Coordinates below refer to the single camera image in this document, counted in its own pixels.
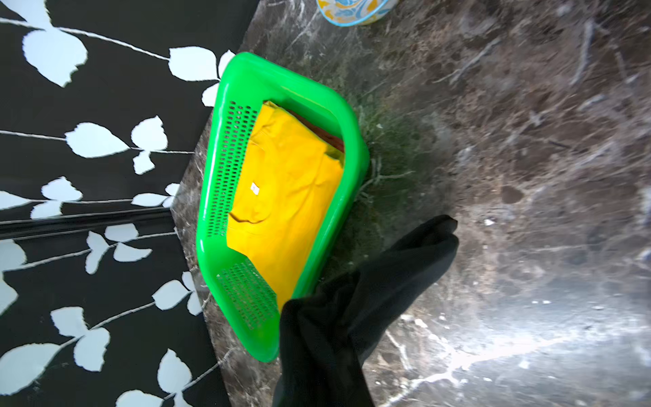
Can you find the green plastic basket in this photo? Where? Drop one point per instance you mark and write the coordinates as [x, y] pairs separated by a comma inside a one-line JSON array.
[[246, 300]]

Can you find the black t-shirt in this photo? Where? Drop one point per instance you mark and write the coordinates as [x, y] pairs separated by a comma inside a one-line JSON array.
[[326, 338]]

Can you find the red t-shirt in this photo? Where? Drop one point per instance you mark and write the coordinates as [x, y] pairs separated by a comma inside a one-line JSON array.
[[334, 141]]

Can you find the patterned yellow blue bowl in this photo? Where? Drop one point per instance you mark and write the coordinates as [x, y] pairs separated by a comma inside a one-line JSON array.
[[347, 13]]

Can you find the yellow t-shirt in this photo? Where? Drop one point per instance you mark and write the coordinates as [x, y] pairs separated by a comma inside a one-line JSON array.
[[287, 181]]

